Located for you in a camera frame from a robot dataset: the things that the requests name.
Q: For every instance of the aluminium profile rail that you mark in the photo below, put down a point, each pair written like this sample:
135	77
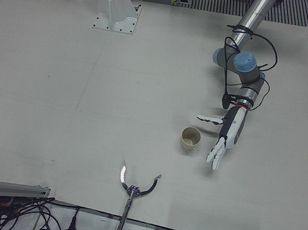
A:
12	187

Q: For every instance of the metal reacher grabber tool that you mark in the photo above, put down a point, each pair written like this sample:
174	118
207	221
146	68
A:
133	190

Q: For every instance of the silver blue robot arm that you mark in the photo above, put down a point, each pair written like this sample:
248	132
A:
245	61

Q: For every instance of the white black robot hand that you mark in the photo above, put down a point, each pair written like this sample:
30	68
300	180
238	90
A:
234	126

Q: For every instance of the beige paper cup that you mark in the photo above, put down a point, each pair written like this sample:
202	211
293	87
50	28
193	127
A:
190	143

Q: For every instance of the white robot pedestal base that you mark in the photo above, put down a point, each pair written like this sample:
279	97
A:
116	13

